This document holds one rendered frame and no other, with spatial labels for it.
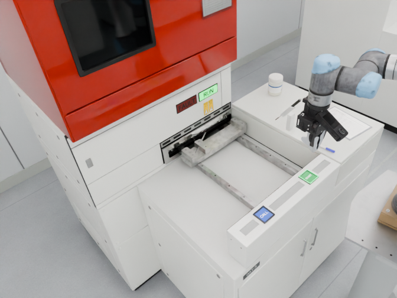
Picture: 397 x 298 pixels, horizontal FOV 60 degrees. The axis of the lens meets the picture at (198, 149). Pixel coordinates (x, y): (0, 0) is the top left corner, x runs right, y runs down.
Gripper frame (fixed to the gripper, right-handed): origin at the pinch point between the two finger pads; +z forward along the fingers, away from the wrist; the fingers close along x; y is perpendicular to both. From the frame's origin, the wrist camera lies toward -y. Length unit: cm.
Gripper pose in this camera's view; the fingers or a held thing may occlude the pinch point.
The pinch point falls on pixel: (315, 149)
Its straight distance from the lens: 130.7
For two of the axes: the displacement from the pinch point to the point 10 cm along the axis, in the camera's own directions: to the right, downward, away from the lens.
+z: 0.8, 7.5, 6.6
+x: -7.6, 4.8, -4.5
